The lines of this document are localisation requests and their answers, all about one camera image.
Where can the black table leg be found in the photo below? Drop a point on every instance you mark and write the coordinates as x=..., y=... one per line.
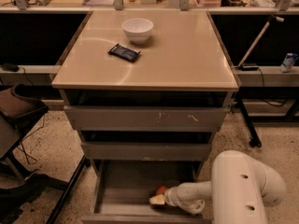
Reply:
x=254, y=140
x=67, y=190

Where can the dark office chair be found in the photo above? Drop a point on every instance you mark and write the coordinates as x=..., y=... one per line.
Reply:
x=18, y=115

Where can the grey middle drawer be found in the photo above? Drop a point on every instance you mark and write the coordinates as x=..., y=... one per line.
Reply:
x=145, y=152

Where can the grey drawer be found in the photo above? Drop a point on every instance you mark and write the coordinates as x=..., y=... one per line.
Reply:
x=123, y=191
x=144, y=119
x=145, y=152

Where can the grey bottom drawer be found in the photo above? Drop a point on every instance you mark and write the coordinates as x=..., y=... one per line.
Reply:
x=123, y=191

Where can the black power adapter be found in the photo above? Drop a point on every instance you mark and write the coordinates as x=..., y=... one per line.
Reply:
x=249, y=67
x=10, y=67

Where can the white ceramic bowl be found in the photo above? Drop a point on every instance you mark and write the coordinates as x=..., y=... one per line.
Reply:
x=137, y=30

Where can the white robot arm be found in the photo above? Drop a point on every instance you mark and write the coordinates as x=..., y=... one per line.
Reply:
x=240, y=188

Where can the blue white can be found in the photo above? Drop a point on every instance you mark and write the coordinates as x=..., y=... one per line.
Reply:
x=288, y=62

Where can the black table leg right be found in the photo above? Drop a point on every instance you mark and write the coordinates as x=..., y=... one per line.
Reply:
x=254, y=140

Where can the black power adapter right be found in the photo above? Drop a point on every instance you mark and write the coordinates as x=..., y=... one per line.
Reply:
x=249, y=67

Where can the grey top drawer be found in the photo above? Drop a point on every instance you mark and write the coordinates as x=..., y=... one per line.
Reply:
x=144, y=119

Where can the black power adapter left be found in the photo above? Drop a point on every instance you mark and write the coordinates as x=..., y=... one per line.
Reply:
x=10, y=67

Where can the grey drawer cabinet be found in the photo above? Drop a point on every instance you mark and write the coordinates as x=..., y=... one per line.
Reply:
x=181, y=65

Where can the orange fruit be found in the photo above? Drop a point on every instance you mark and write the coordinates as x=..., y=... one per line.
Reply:
x=161, y=190

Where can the black table leg left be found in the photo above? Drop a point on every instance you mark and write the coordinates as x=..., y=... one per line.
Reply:
x=67, y=190

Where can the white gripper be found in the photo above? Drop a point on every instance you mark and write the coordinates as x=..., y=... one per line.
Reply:
x=173, y=195

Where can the dark blue snack packet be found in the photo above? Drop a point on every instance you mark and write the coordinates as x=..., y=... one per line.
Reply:
x=124, y=53

